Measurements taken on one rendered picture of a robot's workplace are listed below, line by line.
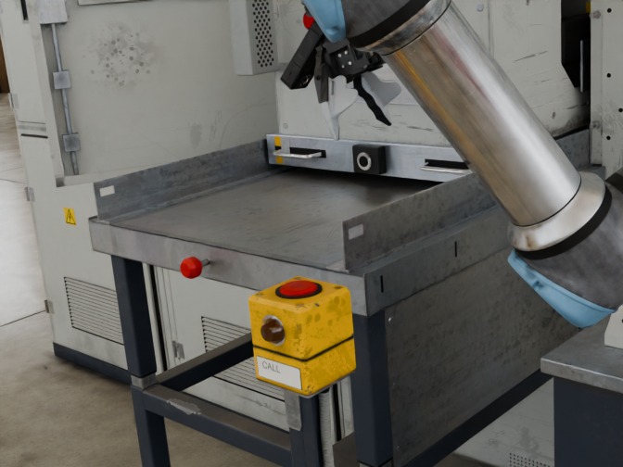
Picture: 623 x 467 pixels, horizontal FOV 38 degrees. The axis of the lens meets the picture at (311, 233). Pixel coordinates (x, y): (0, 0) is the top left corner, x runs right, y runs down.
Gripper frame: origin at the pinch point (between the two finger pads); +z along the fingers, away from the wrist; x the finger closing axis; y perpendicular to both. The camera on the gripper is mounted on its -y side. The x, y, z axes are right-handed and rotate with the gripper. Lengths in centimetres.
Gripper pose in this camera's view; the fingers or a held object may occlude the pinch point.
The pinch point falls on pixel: (361, 135)
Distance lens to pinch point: 133.2
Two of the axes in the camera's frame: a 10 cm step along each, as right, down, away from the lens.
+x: 5.6, -2.3, 7.9
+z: 3.3, 9.4, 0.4
